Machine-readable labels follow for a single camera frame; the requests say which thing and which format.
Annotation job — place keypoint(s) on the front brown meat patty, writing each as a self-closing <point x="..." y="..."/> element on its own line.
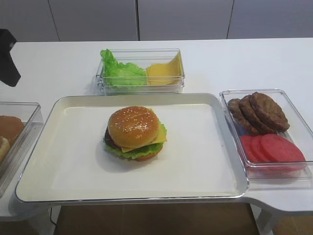
<point x="269" y="112"/>

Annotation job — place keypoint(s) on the middle red tomato slice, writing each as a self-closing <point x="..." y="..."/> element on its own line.
<point x="255" y="148"/>

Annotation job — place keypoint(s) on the middle brown meat patty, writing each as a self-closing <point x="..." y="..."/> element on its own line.
<point x="249" y="113"/>

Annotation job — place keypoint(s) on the sesame top bun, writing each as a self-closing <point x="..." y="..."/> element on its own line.
<point x="133" y="127"/>

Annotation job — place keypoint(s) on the yellow cheese slice on burger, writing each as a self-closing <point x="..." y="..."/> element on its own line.
<point x="159" y="139"/>

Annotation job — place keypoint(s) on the orange bottom bun in container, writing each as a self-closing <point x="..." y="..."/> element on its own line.
<point x="10" y="128"/>

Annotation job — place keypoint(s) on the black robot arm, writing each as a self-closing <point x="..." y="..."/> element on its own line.
<point x="9" y="74"/>

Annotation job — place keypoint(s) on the yellow cheese slice stack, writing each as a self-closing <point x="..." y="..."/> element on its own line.
<point x="165" y="73"/>

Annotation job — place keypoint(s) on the rear red tomato slice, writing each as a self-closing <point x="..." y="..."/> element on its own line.
<point x="246" y="142"/>

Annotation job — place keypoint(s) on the front red tomato slice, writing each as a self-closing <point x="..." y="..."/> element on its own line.
<point x="274" y="148"/>

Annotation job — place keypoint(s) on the clear patty and tomato container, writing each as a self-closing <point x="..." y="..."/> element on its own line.
<point x="299" y="133"/>

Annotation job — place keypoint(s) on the rear brown meat patty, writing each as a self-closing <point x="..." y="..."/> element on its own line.
<point x="233" y="106"/>

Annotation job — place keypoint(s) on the green lettuce leaf in container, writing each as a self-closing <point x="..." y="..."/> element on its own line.
<point x="119" y="74"/>

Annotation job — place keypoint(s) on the red tomato slice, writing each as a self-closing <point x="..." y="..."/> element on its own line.
<point x="274" y="148"/>
<point x="255" y="148"/>
<point x="246" y="142"/>

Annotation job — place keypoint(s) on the green lettuce on burger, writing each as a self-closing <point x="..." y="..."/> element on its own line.
<point x="136" y="153"/>

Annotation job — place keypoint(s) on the brown meat patty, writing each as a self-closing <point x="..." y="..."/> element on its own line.
<point x="249" y="113"/>
<point x="233" y="106"/>
<point x="269" y="112"/>

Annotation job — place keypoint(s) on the clear bun container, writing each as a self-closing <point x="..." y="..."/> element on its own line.
<point x="30" y="115"/>

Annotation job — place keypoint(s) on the brown patty on burger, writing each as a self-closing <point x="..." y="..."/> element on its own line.
<point x="108" y="141"/>

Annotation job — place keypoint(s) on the white paper tray liner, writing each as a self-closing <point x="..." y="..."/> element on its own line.
<point x="193" y="161"/>

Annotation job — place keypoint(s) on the bottom bun on tray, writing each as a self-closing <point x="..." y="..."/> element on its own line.
<point x="146" y="157"/>

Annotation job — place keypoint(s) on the clear lettuce and cheese container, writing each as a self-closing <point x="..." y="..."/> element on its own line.
<point x="143" y="58"/>

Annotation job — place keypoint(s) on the white rectangular serving tray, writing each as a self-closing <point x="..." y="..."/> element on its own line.
<point x="34" y="185"/>

